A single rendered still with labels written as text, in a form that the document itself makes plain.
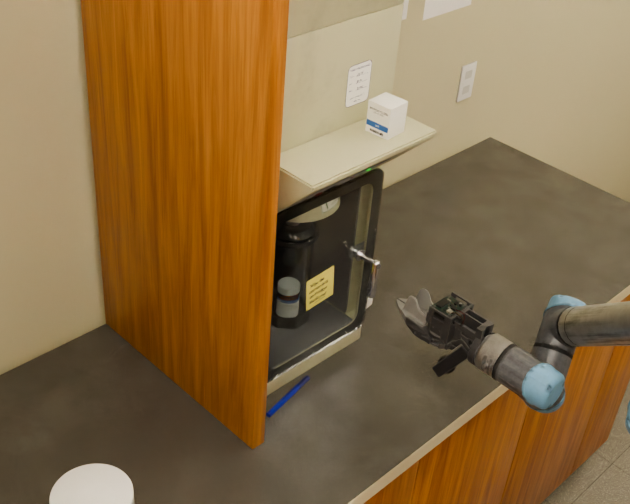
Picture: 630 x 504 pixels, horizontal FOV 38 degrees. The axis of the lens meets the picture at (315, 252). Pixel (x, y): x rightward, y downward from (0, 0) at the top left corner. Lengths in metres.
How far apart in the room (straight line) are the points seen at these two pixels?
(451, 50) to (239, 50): 1.35
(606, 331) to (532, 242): 0.88
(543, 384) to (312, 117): 0.61
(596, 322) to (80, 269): 1.05
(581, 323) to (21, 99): 1.07
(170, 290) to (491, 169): 1.30
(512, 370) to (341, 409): 0.39
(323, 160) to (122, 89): 0.38
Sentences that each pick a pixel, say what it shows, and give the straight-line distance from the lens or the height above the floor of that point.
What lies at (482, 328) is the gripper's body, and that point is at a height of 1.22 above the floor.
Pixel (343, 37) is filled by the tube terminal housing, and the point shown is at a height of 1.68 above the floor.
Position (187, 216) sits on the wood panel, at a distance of 1.61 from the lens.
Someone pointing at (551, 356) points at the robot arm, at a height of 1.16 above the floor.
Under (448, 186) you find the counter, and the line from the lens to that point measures 2.64.
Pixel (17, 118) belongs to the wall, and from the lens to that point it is 1.74.
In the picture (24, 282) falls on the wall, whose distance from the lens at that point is 1.92.
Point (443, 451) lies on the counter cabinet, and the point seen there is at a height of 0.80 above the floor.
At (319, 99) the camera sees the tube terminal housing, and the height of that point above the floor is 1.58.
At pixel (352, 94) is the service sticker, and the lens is 1.62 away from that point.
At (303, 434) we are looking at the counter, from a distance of 1.81.
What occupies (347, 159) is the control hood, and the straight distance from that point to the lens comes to 1.53.
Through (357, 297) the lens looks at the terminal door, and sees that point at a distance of 1.91.
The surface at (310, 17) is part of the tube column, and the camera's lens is 1.47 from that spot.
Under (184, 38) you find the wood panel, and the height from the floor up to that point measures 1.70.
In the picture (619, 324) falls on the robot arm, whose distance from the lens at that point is 1.57.
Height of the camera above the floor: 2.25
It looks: 35 degrees down
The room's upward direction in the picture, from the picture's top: 5 degrees clockwise
